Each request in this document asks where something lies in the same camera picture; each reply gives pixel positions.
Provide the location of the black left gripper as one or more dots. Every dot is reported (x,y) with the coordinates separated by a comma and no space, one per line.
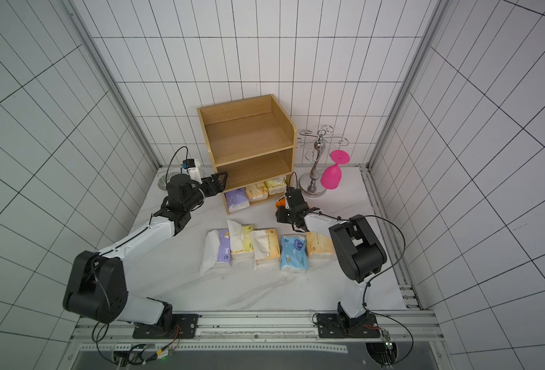
(211,186)

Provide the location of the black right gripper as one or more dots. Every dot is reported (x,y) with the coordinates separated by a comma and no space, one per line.
(286,209)

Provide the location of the orange tissue pack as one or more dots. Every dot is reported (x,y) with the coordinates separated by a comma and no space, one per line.
(280,202)

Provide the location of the pale green tissue pack bottom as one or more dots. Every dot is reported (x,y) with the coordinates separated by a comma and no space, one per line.
(276,185)

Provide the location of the purple tissue pack bottom shelf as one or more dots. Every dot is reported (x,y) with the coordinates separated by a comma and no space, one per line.
(237,200)

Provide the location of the yellow tissue pack bottom shelf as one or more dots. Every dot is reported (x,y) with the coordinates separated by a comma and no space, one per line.
(257,192)

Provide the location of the orange-yellow tissue pack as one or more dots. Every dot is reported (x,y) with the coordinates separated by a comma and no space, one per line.
(266,247)

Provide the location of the light blue tissue pack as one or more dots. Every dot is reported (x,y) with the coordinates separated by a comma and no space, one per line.
(293,254)

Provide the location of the cream yellow tissue pack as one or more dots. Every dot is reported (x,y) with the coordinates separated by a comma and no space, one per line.
(318,245)

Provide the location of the green-yellow floral tissue pack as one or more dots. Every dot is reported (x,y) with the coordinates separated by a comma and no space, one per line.
(240,240)

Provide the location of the purple dog tissue pack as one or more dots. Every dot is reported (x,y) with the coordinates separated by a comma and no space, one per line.
(217,251)

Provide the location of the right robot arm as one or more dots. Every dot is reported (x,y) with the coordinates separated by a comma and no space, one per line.
(357,248)

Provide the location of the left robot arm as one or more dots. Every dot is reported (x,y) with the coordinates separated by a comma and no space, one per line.
(97,286)

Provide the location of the wooden three-tier shelf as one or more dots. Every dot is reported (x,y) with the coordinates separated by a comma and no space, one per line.
(252,140)

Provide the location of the chrome glass holder stand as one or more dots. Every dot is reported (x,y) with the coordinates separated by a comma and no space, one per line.
(310,183)

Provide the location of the green patterned ceramic bowl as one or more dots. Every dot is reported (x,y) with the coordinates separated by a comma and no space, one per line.
(162,182)

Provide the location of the pink plastic wine glass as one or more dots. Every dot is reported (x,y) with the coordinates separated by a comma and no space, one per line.
(332,175)

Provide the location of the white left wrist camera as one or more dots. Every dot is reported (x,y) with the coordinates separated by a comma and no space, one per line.
(192,168)

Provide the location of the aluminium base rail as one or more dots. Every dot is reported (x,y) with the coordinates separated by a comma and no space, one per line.
(252,330)

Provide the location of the aluminium corner post left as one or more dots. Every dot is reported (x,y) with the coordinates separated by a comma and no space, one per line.
(108,78)

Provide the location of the aluminium corner post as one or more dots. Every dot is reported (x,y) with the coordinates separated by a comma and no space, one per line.
(108,78)
(436,19)

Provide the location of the aluminium corner post right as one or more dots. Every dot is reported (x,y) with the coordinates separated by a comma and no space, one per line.
(436,19)

